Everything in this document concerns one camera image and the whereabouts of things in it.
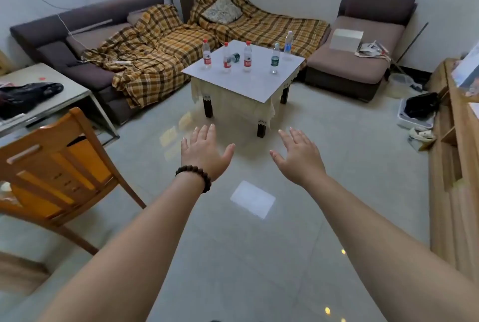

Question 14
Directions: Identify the person's left hand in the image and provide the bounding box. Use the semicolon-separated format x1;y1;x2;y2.
181;123;236;183

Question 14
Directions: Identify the person's right hand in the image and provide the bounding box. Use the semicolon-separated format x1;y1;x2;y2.
269;127;327;188

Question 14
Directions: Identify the red cap bottle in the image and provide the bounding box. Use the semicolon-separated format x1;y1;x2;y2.
223;41;233;73
243;40;253;73
202;38;213;70

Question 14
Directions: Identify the blue label bottle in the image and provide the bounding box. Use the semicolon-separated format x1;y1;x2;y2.
283;30;294;61

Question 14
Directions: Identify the wooden TV cabinet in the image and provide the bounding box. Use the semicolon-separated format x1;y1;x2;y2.
428;57;479;285

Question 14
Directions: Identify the person's right forearm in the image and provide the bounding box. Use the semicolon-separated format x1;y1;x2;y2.
303;174;479;322

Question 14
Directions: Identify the person's left forearm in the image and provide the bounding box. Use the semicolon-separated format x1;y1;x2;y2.
37;174;205;322

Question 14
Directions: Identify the white coffee table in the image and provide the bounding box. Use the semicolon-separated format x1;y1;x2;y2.
181;39;306;139

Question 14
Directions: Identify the cream lace tablecloth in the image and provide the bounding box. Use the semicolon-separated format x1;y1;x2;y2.
190;77;300;130

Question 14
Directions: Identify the brown chaise sofa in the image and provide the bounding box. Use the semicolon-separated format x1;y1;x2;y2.
303;0;418;103

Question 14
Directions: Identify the white plastic basket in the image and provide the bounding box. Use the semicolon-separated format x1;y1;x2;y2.
396;99;436;130

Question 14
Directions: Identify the cream cloth bag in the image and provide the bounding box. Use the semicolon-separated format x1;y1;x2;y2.
408;127;438;152

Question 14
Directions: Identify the clear plastic tub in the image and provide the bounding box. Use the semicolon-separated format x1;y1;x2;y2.
387;72;414;98

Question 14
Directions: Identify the white cardboard box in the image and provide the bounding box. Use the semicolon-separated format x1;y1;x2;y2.
329;28;364;53

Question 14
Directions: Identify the printed cloth tote bag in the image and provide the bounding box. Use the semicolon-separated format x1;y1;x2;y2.
354;40;392;61

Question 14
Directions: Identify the wooden chair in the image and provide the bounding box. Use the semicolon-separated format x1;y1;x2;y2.
0;107;147;256

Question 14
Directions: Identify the grey patterned pillow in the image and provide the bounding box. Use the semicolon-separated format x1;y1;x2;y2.
201;0;244;26

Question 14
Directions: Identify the dark brown sofa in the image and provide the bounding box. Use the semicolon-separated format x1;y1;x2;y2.
179;0;197;25
10;0;195;126

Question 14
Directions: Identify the glass side table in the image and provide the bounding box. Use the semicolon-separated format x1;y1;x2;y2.
0;62;120;146

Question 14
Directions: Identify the black plastic bag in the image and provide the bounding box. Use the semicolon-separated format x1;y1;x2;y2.
0;82;64;120

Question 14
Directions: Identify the white and blue box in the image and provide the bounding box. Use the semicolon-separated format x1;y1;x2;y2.
451;41;479;98

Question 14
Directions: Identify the dark wooden bead bracelet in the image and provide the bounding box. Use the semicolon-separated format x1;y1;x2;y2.
175;165;213;194

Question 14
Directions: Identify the black cable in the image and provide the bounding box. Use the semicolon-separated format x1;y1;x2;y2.
108;33;169;72

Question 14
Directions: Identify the long-handled broom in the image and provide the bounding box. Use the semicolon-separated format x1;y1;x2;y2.
392;21;430;68

